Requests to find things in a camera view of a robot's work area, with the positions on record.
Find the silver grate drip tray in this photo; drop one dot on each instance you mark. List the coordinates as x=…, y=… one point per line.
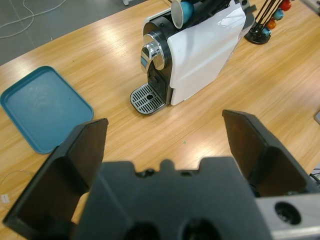
x=146, y=100

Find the white capsule coffee machine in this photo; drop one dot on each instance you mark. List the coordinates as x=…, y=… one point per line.
x=200, y=55

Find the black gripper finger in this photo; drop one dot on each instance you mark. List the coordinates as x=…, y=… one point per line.
x=193, y=1
x=50, y=180
x=212, y=8
x=270, y=160

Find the red coffee capsule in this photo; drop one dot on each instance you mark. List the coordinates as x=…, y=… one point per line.
x=286, y=4

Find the black capsule holder stand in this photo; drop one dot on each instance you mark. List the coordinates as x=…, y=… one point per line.
x=255, y=38

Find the orange coffee capsule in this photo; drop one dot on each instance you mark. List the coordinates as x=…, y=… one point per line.
x=271, y=24

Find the blue plastic tray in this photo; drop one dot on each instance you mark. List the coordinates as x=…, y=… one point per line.
x=42, y=107

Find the blue coffee capsule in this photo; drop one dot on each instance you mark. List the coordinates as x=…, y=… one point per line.
x=186, y=10
x=266, y=31
x=278, y=15

